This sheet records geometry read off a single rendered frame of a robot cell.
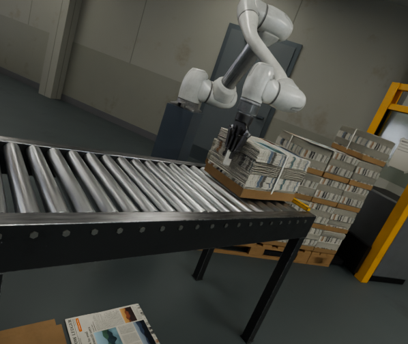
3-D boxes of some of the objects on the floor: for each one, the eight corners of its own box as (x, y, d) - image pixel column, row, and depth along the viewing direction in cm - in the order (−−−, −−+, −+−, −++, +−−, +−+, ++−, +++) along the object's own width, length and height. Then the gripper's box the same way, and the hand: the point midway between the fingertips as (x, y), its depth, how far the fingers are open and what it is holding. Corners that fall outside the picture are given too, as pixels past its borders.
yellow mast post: (312, 237, 342) (391, 82, 292) (317, 238, 345) (398, 84, 295) (316, 241, 334) (400, 82, 284) (322, 242, 337) (406, 85, 287)
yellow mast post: (353, 276, 283) (462, 89, 234) (359, 276, 287) (469, 93, 237) (360, 282, 276) (475, 91, 226) (367, 282, 279) (481, 95, 229)
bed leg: (246, 332, 165) (297, 231, 147) (253, 341, 161) (306, 237, 143) (239, 336, 161) (290, 231, 143) (246, 344, 157) (300, 238, 139)
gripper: (262, 119, 121) (241, 172, 127) (241, 111, 130) (222, 160, 136) (250, 115, 116) (228, 170, 122) (230, 107, 125) (210, 158, 131)
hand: (228, 158), depth 128 cm, fingers closed, pressing on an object
